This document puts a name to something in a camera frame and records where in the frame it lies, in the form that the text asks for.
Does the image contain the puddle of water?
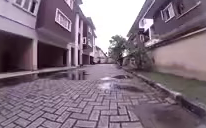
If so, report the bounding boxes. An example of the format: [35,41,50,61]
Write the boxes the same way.
[0,68,147,94]

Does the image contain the bush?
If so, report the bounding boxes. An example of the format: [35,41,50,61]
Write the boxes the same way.
[125,41,154,72]

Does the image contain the grey brick paved road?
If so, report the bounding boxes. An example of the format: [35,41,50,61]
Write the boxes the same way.
[0,63,205,128]

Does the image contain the brown building with white columns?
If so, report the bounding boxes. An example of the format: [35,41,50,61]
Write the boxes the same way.
[35,0,84,68]

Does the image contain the concrete kerb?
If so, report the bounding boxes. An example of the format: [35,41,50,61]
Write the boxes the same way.
[122,67,206,125]

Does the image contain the grass strip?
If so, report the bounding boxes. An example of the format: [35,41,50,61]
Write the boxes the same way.
[134,69,206,110]

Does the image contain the concrete pavement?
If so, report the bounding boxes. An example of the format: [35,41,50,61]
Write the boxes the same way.
[0,65,79,82]

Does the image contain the brown building with white windows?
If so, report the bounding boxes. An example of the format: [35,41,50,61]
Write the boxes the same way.
[126,0,206,48]

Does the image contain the pinkish white building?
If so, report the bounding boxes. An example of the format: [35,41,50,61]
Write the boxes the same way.
[0,0,42,75]

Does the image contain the beige boundary wall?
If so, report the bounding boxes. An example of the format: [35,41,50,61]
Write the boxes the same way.
[122,26,206,84]

